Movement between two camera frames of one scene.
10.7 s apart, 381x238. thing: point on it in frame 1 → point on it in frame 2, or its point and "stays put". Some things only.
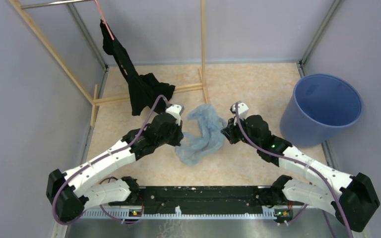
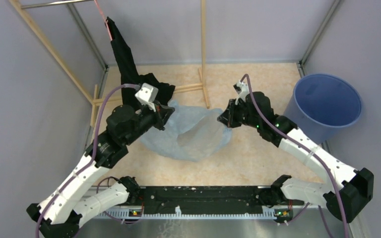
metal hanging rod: (25, 7) stays put
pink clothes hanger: (104, 21) stays put
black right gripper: (229, 131) → (227, 117)
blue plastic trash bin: (320, 107) stays put
